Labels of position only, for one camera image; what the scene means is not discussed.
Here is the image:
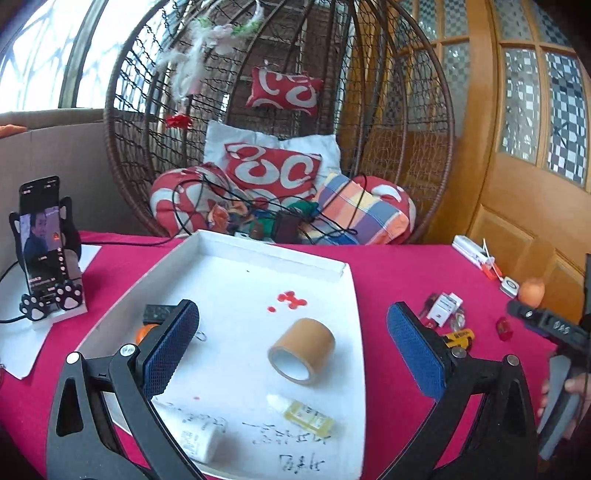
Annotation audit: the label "black charger plug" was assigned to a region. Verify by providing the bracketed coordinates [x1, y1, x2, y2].
[142, 304, 178, 325]

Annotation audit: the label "white feather dream catcher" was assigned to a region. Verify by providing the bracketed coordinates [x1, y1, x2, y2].
[157, 0, 264, 100]

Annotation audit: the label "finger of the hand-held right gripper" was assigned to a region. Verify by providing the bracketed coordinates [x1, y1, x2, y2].
[507, 300, 591, 354]

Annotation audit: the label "large white power bank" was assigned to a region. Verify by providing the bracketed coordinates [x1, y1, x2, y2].
[451, 234, 490, 267]

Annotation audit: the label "small red white pillow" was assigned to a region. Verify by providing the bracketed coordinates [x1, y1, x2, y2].
[245, 66, 324, 116]

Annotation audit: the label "colourful cloth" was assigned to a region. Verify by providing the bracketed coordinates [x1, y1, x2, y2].
[208, 198, 319, 241]

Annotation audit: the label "black smartphone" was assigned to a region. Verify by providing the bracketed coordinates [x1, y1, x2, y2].
[18, 175, 70, 296]

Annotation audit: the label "white cardboard tray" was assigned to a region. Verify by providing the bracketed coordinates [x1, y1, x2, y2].
[76, 229, 368, 480]

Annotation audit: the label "plaid cushion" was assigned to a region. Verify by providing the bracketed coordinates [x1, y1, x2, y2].
[314, 173, 411, 245]

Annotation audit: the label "red white patterned cushions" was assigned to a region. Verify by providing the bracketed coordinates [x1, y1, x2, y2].
[203, 121, 341, 185]

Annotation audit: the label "yellow black lighter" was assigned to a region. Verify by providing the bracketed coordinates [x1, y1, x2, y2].
[441, 328, 476, 349]

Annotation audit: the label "small yellow bottle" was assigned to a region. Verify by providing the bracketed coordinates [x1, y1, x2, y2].
[266, 394, 335, 435]

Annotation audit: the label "wooden door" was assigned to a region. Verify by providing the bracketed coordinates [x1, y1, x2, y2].
[342, 0, 591, 352]

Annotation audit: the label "black cat phone stand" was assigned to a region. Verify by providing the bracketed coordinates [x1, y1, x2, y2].
[9, 196, 88, 328]

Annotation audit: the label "white paper sheet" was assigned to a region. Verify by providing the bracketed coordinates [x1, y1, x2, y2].
[0, 244, 102, 380]

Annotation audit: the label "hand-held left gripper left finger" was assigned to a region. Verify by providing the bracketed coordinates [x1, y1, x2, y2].
[46, 299, 204, 480]

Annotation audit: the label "brown cardboard sheet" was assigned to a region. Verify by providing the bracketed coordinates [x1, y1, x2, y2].
[0, 121, 153, 236]

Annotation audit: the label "square red white cushion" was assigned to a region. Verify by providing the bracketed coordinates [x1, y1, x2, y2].
[225, 142, 322, 201]

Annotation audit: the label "black phone cable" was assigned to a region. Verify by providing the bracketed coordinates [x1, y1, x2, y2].
[0, 258, 33, 324]

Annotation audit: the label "brown wicker hanging chair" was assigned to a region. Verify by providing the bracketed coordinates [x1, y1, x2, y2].
[104, 0, 455, 245]

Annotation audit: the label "window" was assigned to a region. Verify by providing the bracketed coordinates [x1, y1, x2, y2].
[0, 0, 153, 114]

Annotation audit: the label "person's right hand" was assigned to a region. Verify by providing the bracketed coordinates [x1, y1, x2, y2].
[564, 374, 591, 402]

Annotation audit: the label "dark brown adapter box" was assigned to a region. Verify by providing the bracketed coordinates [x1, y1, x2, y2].
[274, 213, 301, 243]

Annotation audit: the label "red white cigarette pack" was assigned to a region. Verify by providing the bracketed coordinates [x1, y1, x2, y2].
[419, 292, 464, 329]

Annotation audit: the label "orange egg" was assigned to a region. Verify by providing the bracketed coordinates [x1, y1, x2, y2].
[518, 277, 546, 309]

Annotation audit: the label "brown tape roll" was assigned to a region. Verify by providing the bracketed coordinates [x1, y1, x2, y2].
[268, 318, 336, 384]

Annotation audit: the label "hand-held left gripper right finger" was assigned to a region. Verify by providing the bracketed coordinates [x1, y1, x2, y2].
[383, 302, 539, 480]

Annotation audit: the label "white tube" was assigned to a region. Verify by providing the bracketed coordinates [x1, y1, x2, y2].
[154, 399, 222, 463]

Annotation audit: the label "round red white seat cushion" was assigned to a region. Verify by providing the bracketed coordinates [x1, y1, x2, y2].
[148, 161, 416, 245]

